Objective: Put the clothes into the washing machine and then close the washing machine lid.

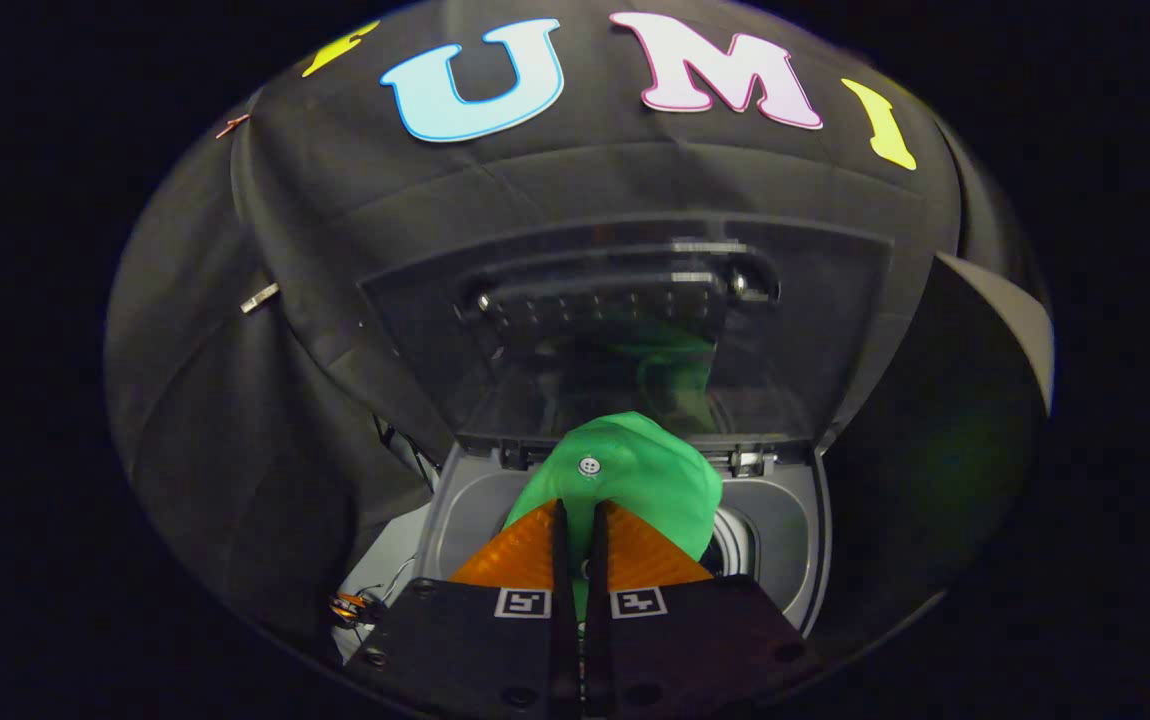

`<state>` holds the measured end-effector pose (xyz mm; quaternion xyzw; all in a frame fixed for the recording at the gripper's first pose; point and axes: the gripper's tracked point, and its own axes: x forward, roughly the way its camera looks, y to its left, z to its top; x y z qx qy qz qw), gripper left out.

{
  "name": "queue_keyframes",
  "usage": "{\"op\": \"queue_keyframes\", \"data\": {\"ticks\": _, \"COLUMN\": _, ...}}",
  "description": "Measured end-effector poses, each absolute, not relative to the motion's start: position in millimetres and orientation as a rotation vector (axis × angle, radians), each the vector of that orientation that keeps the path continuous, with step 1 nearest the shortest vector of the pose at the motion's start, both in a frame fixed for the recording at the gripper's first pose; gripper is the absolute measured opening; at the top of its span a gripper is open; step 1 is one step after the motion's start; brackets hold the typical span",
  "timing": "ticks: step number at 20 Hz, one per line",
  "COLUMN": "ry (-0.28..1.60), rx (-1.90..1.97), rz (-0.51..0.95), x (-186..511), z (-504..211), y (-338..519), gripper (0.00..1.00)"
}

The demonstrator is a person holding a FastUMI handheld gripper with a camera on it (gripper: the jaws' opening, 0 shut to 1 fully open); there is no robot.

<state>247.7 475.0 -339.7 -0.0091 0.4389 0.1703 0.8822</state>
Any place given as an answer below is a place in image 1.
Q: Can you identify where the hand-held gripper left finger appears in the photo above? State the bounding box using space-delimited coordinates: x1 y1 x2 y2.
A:
345 498 582 720

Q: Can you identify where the grey top-load washing machine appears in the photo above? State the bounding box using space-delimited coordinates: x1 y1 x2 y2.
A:
358 213 898 643

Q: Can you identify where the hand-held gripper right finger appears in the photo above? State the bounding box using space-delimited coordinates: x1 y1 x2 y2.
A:
583 500 826 720

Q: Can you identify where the small orange black object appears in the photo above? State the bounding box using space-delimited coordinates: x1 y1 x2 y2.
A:
331 590 386 628

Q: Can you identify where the grey metal cabinet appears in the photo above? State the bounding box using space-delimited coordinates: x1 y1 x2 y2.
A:
840 250 1056 611

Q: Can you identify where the black backdrop cloth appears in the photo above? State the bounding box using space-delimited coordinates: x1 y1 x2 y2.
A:
105 0 1051 663

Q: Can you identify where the green polo shirt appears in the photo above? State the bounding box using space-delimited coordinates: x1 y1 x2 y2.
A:
502 411 726 623

